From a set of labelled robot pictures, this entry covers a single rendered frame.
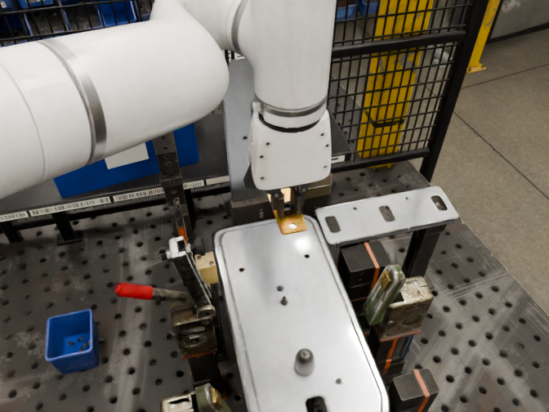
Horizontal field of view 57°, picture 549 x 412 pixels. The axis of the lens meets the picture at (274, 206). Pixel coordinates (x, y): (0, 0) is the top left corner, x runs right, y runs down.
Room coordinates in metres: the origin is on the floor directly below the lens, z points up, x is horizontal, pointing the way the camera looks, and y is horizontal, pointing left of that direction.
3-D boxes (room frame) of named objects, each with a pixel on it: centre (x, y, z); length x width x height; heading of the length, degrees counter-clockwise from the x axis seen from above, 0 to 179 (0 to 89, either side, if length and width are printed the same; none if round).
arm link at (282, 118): (0.48, -0.02, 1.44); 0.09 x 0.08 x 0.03; 105
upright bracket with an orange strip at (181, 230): (0.55, 0.16, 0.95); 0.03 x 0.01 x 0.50; 14
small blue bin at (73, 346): (0.54, 0.45, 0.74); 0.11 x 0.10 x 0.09; 14
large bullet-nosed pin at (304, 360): (0.36, -0.05, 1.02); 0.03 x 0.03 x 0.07
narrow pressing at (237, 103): (0.74, 0.04, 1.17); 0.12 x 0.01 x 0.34; 104
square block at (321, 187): (0.78, -0.08, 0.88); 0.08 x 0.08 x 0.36; 14
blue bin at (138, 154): (0.84, 0.33, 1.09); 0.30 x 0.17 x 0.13; 112
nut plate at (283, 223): (0.48, -0.02, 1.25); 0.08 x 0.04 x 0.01; 15
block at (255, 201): (0.74, 0.04, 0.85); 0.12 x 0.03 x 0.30; 104
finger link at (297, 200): (0.49, -0.04, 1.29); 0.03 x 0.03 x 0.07; 15
